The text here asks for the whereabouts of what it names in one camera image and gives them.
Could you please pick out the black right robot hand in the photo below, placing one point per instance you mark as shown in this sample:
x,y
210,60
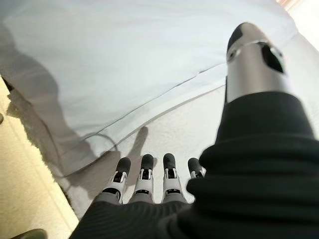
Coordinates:
x,y
249,186

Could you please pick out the white duvet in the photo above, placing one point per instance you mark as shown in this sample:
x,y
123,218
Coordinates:
x,y
112,62

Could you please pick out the silver right robot leg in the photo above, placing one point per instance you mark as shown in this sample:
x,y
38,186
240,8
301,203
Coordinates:
x,y
32,235

